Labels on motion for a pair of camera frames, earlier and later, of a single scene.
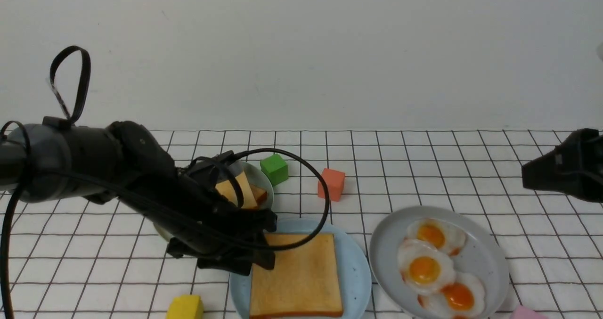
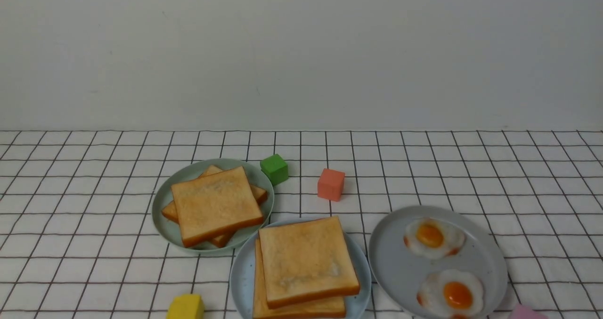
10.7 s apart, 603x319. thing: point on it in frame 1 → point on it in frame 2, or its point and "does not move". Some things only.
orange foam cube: x=335 y=181 does not move
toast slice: x=225 y=188 → x=306 y=262
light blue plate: x=354 y=263 does not move
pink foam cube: x=521 y=312 does not move
